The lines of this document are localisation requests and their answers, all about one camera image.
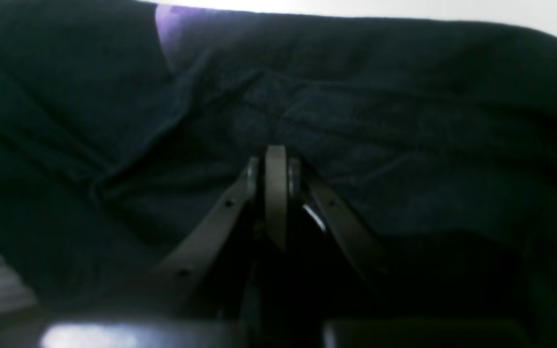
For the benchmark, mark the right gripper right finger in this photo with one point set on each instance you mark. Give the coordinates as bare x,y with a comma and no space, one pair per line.
333,216

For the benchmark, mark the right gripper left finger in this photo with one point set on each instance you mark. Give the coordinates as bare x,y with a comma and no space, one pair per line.
204,277

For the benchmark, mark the black T-shirt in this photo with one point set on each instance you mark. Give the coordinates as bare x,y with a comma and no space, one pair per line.
122,122

